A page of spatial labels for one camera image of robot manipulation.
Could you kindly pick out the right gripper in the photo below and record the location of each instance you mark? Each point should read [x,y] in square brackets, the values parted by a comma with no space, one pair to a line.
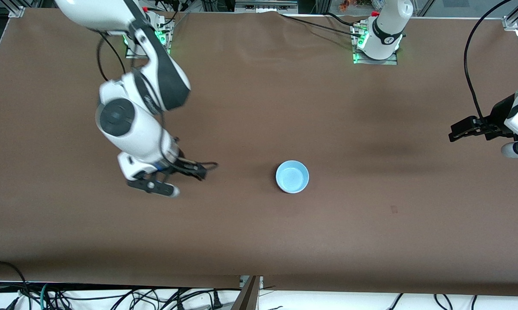
[186,166]

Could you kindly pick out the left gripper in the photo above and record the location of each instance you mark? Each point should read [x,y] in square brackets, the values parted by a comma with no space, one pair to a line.
[497,116]

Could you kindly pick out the light blue bowl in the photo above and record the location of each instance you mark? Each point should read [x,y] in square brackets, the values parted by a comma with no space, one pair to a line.
[292,177]

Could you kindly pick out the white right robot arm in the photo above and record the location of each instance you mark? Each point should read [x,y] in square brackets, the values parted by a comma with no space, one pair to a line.
[129,129]

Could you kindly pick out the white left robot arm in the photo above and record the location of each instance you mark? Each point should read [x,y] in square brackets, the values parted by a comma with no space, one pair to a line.
[388,26]

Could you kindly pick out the brown table cover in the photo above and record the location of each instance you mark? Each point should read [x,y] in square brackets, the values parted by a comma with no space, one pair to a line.
[259,107]

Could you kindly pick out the black plug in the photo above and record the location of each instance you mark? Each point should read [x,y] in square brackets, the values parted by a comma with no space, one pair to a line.
[217,300]

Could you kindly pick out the aluminium profile bar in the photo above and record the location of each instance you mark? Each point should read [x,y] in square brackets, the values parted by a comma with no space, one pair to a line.
[250,297]

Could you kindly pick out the orange colourful objects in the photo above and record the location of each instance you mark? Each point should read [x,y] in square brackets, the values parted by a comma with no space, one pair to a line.
[354,4]

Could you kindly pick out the grey metal box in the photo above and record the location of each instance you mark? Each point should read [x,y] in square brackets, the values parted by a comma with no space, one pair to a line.
[265,5]

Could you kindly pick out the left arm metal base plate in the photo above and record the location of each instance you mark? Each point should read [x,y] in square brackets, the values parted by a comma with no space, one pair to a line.
[375,62]

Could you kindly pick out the metal corner bracket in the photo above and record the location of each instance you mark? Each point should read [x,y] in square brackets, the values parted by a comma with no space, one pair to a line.
[510,23]
[17,12]

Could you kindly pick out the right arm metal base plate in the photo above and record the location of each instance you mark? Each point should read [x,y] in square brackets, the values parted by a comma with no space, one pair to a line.
[169,43]

